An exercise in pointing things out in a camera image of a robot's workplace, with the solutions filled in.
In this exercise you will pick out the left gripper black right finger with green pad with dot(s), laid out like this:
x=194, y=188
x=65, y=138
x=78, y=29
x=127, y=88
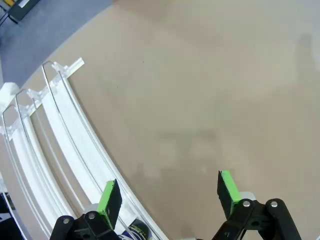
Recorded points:
x=230, y=195

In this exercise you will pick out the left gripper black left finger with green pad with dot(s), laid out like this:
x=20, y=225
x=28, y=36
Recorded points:
x=110, y=200

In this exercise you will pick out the black soda can lime circle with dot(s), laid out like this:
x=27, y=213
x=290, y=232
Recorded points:
x=140, y=228

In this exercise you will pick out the black object with white marks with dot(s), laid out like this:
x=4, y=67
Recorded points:
x=6, y=225

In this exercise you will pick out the white cloth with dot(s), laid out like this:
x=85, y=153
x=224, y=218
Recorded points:
x=7, y=92

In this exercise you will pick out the black equipment case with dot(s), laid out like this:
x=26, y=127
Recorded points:
x=22, y=7

